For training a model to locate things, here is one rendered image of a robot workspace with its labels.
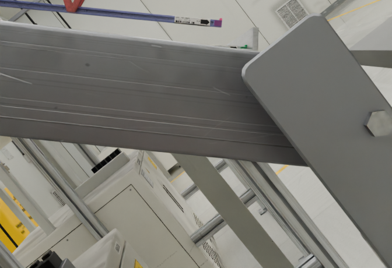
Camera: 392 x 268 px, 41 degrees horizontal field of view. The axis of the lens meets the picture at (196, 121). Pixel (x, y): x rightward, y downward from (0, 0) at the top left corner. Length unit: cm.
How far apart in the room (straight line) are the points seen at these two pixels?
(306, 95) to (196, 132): 7
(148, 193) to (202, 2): 691
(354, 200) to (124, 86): 13
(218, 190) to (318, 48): 98
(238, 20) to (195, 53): 827
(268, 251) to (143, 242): 65
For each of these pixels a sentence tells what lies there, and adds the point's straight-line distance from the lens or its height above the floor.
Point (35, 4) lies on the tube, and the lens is 92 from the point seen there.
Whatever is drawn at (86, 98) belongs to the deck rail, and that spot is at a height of 80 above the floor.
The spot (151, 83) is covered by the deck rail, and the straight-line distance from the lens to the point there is 29.
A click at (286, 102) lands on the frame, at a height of 73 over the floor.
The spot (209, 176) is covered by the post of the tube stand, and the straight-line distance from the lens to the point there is 121.
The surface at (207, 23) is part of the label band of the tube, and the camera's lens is 89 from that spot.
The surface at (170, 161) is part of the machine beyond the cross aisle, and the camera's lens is 534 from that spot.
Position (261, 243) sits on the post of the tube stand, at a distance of 126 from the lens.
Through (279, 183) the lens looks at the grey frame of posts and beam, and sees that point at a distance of 103.
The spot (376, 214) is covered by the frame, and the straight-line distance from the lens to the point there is 27.
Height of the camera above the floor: 78
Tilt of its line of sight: 5 degrees down
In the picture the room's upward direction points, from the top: 38 degrees counter-clockwise
